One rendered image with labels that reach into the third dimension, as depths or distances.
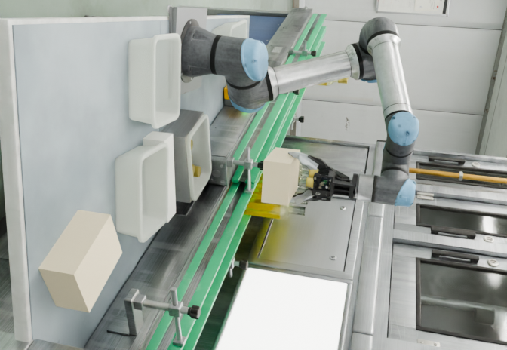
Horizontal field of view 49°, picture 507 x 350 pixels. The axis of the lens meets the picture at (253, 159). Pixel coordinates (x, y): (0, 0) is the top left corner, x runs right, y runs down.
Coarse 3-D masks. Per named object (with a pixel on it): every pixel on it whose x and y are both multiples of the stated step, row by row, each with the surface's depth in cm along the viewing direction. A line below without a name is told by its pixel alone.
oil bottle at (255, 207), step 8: (256, 200) 180; (248, 208) 181; (256, 208) 180; (264, 208) 179; (272, 208) 178; (280, 208) 178; (288, 208) 179; (264, 216) 181; (272, 216) 180; (280, 216) 179
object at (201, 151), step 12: (204, 120) 167; (192, 132) 155; (204, 132) 170; (204, 144) 172; (192, 156) 175; (204, 156) 174; (204, 168) 176; (192, 180) 160; (204, 180) 173; (192, 192) 162
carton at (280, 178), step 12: (276, 156) 156; (288, 156) 156; (264, 168) 151; (276, 168) 151; (288, 168) 150; (264, 180) 152; (276, 180) 151; (288, 180) 151; (264, 192) 153; (276, 192) 152; (288, 192) 152
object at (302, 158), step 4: (288, 152) 156; (292, 152) 156; (296, 152) 155; (300, 152) 156; (292, 156) 156; (296, 156) 156; (300, 156) 154; (304, 156) 155; (300, 160) 152; (304, 160) 154; (308, 160) 155; (304, 164) 151; (308, 164) 153; (312, 164) 155; (316, 164) 155; (312, 168) 153; (316, 168) 154
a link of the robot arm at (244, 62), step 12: (228, 36) 162; (228, 48) 158; (240, 48) 157; (252, 48) 157; (264, 48) 162; (216, 60) 159; (228, 60) 158; (240, 60) 157; (252, 60) 156; (264, 60) 163; (216, 72) 162; (228, 72) 161; (240, 72) 159; (252, 72) 158; (264, 72) 164; (240, 84) 164; (252, 84) 165
